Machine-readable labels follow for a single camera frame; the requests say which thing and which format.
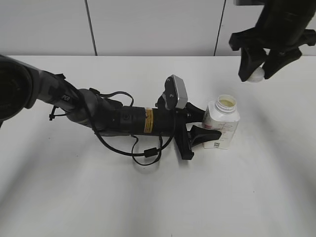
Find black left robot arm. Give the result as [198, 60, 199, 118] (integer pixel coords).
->
[0, 56, 222, 161]

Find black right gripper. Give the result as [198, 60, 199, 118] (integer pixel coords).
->
[229, 0, 316, 82]

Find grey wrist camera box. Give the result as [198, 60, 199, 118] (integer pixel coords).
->
[156, 75, 188, 111]

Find white carton drink bottle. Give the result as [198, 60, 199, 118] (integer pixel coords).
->
[202, 94, 240, 149]

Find white screw cap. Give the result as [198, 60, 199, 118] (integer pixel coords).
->
[247, 67, 265, 83]

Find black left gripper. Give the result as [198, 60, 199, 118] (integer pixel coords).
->
[153, 101, 222, 160]

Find black camera cable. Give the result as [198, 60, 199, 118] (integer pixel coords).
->
[95, 91, 175, 166]

